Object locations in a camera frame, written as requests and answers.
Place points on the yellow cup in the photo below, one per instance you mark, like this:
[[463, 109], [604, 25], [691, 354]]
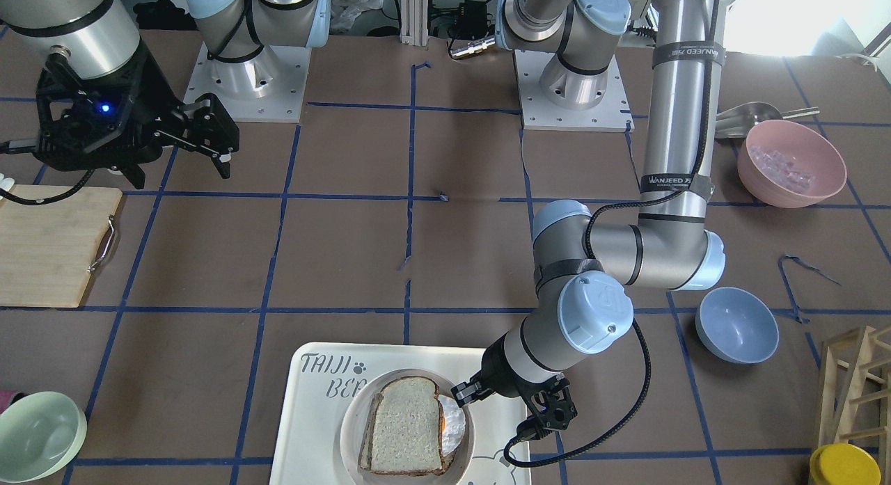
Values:
[[843, 463]]

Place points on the pink cloth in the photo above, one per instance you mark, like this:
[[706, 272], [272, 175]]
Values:
[[7, 398]]

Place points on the aluminium frame post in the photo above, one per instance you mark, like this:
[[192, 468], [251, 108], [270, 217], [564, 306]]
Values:
[[414, 22]]

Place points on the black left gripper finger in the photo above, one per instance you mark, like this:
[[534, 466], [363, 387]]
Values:
[[471, 391]]

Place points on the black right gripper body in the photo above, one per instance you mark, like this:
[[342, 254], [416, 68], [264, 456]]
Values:
[[148, 83]]

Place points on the metal scoop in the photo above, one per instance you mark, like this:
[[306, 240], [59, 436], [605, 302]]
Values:
[[736, 122]]

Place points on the wooden peg rack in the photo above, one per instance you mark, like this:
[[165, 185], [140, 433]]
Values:
[[854, 371]]

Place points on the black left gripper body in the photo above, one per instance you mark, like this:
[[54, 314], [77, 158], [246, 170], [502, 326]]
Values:
[[500, 366]]

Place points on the blue bowl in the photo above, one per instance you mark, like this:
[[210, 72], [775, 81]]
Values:
[[736, 326]]

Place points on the bread slice on plate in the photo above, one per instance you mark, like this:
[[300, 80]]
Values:
[[365, 453]]

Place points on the fried egg toy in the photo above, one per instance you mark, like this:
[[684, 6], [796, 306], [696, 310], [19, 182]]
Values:
[[453, 425]]

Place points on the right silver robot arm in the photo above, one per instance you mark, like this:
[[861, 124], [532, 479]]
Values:
[[101, 36]]

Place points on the cream rectangular bear tray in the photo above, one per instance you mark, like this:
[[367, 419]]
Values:
[[325, 378]]

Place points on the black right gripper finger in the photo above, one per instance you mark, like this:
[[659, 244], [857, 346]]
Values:
[[212, 132]]

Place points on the green bowl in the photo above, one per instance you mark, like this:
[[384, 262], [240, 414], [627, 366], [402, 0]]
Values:
[[40, 434]]

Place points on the wooden cutting board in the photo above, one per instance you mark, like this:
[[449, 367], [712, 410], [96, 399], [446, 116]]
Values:
[[47, 251]]

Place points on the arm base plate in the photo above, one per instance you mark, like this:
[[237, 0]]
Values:
[[543, 102], [268, 88]]

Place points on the pink bowl with ice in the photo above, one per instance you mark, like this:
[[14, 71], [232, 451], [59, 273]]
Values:
[[787, 165]]

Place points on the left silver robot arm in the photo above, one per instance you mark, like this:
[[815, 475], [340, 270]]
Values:
[[585, 259]]

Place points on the bread slice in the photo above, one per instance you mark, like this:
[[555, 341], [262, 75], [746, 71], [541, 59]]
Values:
[[365, 453], [407, 433]]

